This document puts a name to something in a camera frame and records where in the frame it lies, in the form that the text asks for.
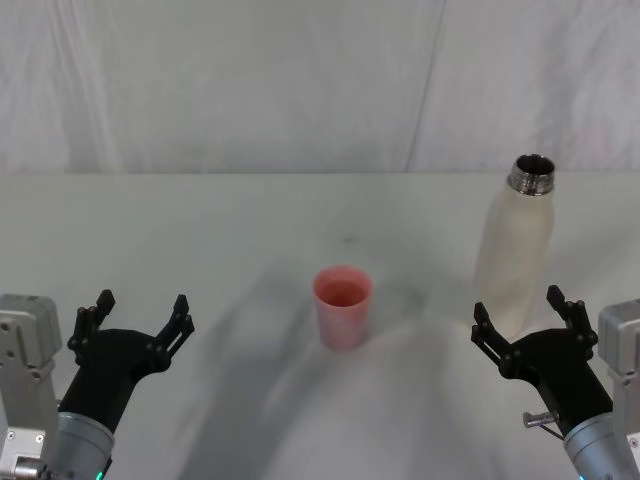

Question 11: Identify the pink cup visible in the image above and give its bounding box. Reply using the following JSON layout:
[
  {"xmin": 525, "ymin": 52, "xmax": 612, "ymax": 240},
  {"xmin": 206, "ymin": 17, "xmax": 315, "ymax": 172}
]
[{"xmin": 312, "ymin": 265, "xmax": 374, "ymax": 352}]

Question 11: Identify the white table cloth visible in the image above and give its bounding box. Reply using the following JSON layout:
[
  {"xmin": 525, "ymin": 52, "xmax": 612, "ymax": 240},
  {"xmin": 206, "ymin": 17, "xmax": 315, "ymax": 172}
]
[{"xmin": 0, "ymin": 172, "xmax": 640, "ymax": 480}]

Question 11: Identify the thin cable with silver plug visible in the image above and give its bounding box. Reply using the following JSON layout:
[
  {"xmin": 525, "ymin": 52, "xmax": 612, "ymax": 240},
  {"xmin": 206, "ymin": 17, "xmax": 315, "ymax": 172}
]
[{"xmin": 522, "ymin": 410, "xmax": 566, "ymax": 442}]

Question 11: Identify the cream vacuum bottle steel neck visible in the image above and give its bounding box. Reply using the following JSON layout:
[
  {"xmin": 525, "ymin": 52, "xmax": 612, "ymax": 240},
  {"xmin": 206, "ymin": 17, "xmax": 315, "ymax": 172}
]
[{"xmin": 473, "ymin": 153, "xmax": 557, "ymax": 337}]

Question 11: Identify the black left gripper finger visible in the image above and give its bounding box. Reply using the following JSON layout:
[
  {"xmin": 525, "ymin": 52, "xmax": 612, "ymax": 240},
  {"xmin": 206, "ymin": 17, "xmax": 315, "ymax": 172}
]
[
  {"xmin": 67, "ymin": 288, "xmax": 117, "ymax": 366},
  {"xmin": 147, "ymin": 293, "xmax": 196, "ymax": 374}
]

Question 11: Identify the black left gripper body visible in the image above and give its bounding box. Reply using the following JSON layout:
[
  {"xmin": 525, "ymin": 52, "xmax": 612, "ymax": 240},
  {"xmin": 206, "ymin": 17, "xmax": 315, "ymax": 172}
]
[{"xmin": 58, "ymin": 327, "xmax": 170, "ymax": 434}]

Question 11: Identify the white wrinkled curtain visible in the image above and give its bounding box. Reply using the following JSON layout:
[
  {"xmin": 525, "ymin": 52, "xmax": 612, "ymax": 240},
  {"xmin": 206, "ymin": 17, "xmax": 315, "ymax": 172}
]
[{"xmin": 0, "ymin": 0, "xmax": 640, "ymax": 176}]

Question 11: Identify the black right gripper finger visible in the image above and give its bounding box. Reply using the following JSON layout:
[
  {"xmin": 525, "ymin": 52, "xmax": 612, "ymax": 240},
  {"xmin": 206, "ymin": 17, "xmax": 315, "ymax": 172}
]
[
  {"xmin": 545, "ymin": 284, "xmax": 600, "ymax": 362},
  {"xmin": 470, "ymin": 301, "xmax": 521, "ymax": 379}
]

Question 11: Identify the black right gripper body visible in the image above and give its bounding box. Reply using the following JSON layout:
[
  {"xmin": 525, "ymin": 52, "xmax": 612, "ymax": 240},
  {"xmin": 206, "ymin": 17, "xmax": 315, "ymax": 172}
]
[{"xmin": 499, "ymin": 327, "xmax": 615, "ymax": 437}]

